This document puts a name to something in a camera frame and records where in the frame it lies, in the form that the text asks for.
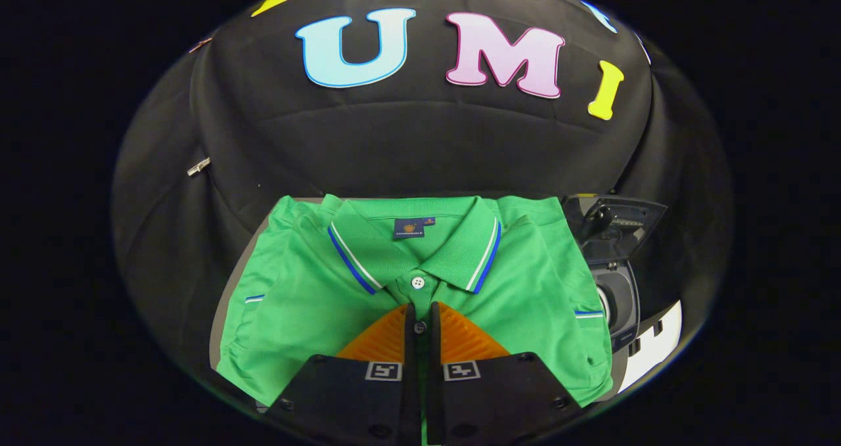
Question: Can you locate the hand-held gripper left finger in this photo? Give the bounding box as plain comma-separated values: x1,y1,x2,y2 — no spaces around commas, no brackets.
263,303,424,446

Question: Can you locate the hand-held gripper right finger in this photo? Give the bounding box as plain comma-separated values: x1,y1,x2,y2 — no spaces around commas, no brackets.
430,300,582,446

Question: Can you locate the green polo shirt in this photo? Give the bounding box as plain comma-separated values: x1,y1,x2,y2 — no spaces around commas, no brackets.
216,194,613,446

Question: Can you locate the grey washing machine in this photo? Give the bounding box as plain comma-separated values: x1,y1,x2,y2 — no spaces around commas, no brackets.
588,259,641,353

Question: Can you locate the dark washing machine lid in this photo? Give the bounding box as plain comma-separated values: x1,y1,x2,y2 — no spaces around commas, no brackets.
562,194,668,263

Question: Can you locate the white panel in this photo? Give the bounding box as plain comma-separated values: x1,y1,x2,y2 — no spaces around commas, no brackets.
618,300,684,394

